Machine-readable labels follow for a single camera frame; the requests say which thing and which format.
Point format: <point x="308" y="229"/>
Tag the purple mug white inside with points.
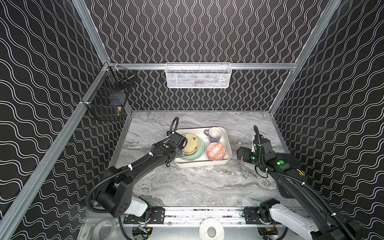
<point x="214" y="134"/>

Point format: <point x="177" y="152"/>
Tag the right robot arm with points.
<point x="327" y="223"/>

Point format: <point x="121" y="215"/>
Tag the black wire wall basket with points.
<point x="108" y="102"/>

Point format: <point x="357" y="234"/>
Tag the clear wire wall basket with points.
<point x="198" y="75"/>

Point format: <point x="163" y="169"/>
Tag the mint green flower plate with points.
<point x="198" y="153"/>

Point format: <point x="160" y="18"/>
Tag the red white patterned bowl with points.
<point x="216" y="151"/>

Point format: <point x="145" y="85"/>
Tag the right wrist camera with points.
<point x="263" y="144"/>

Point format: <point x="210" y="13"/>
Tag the white tape roll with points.
<point x="211" y="229"/>

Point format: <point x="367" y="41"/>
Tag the white plastic bin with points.
<point x="203" y="159"/>

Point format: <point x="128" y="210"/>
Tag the cream painted plate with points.
<point x="193" y="144"/>

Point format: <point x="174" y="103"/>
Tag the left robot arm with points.
<point x="113" y="194"/>

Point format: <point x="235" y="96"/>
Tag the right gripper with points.
<point x="243" y="154"/>

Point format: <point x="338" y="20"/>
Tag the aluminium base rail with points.
<point x="193" y="216"/>

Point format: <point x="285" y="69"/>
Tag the clear tape roll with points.
<point x="105" y="230"/>

